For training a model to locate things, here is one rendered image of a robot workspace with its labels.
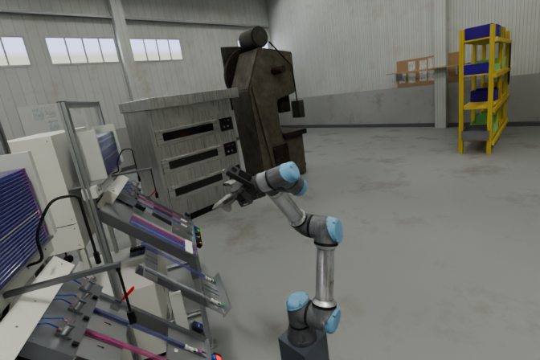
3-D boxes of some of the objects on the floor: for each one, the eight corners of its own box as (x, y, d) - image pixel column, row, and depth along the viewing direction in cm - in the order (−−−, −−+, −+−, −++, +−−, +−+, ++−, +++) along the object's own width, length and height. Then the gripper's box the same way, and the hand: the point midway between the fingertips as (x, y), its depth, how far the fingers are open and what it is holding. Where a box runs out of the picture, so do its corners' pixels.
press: (282, 163, 721) (265, 38, 655) (326, 169, 625) (312, 22, 560) (233, 182, 621) (207, 37, 555) (276, 192, 525) (251, 18, 460)
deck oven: (177, 233, 417) (146, 98, 374) (145, 215, 503) (117, 104, 460) (255, 198, 513) (238, 87, 471) (218, 188, 600) (200, 93, 557)
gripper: (263, 210, 106) (219, 224, 114) (270, 177, 122) (232, 191, 130) (250, 194, 102) (206, 210, 110) (259, 161, 118) (221, 177, 126)
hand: (216, 195), depth 119 cm, fingers open, 14 cm apart
